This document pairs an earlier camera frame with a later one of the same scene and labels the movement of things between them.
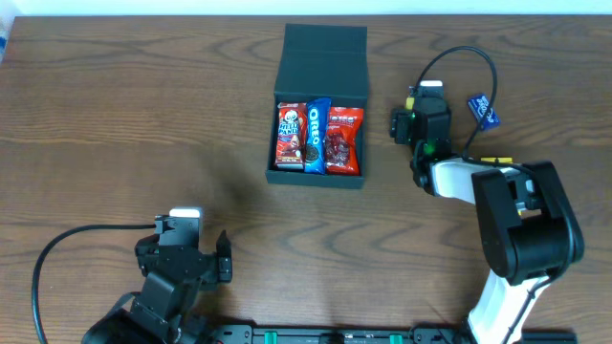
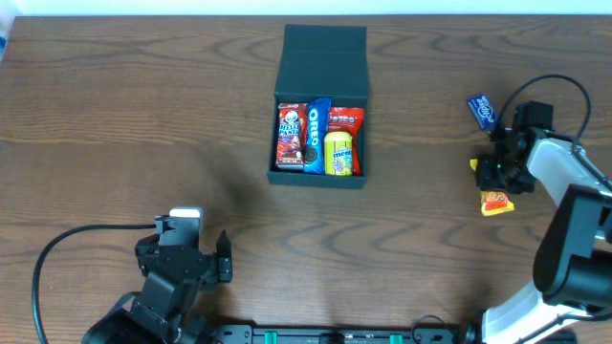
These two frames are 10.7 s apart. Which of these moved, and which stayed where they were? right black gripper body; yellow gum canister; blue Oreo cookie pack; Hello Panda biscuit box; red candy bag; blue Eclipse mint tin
Moved: right black gripper body; yellow gum canister
Stayed: blue Oreo cookie pack; Hello Panda biscuit box; blue Eclipse mint tin; red candy bag
